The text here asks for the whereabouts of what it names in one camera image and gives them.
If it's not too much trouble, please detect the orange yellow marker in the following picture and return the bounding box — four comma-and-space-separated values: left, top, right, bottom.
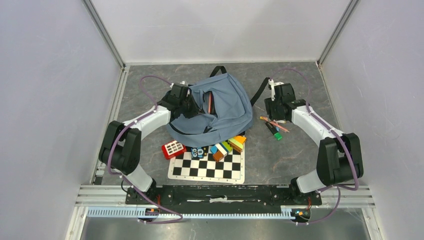
259, 116, 286, 124

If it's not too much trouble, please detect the blue grey backpack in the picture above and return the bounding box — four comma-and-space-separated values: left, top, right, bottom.
166, 66, 269, 148

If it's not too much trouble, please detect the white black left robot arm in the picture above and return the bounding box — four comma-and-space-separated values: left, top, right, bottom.
98, 83, 200, 204

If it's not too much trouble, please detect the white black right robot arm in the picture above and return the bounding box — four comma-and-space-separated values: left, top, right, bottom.
264, 79, 364, 204

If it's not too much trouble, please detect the red toy block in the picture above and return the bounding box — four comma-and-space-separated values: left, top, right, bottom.
161, 140, 187, 160

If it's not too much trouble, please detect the blue owl toy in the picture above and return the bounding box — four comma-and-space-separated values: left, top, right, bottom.
191, 146, 209, 160

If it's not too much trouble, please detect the multicolour toy brick stack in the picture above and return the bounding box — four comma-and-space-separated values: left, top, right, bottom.
210, 135, 247, 162

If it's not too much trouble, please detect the black white chess mat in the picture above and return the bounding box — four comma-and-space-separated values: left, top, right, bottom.
167, 146, 246, 184

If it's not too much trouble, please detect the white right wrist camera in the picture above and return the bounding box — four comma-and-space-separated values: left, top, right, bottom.
268, 78, 284, 101

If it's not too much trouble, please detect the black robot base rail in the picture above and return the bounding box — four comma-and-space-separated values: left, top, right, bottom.
125, 184, 322, 224

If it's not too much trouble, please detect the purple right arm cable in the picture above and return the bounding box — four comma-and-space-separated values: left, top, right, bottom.
268, 68, 361, 226

